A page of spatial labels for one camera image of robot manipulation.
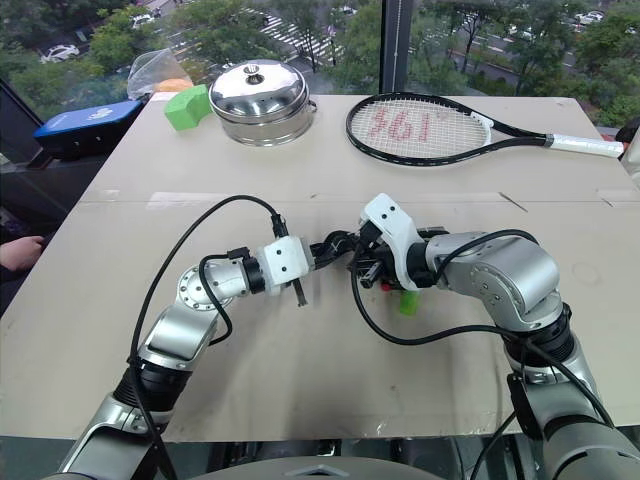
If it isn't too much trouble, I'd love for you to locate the green foam block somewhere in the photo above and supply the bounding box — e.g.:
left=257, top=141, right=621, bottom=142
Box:
left=164, top=83, right=211, bottom=133

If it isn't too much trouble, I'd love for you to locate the green highlighter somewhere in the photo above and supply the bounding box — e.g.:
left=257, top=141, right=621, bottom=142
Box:
left=397, top=290, right=422, bottom=318

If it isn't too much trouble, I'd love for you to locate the bystander bare hand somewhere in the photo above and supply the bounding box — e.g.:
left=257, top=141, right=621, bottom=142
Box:
left=0, top=234, right=46, bottom=273

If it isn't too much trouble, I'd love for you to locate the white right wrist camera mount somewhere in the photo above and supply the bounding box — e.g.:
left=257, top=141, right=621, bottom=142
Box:
left=358, top=192, right=427, bottom=292

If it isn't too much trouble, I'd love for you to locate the stainless steel pot lid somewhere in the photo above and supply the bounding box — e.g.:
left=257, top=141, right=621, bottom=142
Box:
left=208, top=59, right=309, bottom=122

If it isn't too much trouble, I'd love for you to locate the clear plastic bag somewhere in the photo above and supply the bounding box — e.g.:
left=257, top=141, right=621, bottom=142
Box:
left=126, top=49, right=194, bottom=99

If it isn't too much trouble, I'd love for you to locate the blue black device case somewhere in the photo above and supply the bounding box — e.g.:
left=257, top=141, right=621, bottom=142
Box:
left=32, top=99, right=145, bottom=162

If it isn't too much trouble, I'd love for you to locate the black white tennis racket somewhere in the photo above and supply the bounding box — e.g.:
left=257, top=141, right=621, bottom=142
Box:
left=344, top=92, right=627, bottom=169

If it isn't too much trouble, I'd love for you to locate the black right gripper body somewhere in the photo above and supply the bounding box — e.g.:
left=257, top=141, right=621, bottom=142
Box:
left=349, top=219, right=402, bottom=294

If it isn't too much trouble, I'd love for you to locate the grey rounded robot torso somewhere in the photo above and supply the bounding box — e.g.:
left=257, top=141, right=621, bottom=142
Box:
left=184, top=454, right=454, bottom=480

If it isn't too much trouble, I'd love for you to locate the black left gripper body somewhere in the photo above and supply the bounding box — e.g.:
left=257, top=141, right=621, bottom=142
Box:
left=293, top=241, right=327, bottom=308

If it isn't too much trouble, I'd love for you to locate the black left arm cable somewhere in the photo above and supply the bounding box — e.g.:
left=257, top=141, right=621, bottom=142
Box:
left=126, top=194, right=289, bottom=480

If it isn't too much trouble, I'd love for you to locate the black window frame post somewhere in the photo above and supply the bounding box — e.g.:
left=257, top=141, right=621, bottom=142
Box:
left=381, top=0, right=414, bottom=97

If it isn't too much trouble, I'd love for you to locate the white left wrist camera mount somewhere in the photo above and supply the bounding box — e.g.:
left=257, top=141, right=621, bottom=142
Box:
left=261, top=236, right=312, bottom=297

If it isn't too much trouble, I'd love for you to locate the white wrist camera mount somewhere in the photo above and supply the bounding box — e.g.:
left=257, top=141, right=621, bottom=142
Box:
left=358, top=192, right=427, bottom=292
left=261, top=236, right=312, bottom=297

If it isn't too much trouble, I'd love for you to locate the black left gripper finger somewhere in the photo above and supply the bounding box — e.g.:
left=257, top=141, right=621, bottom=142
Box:
left=312, top=244, right=347, bottom=272
left=319, top=229, right=354, bottom=251

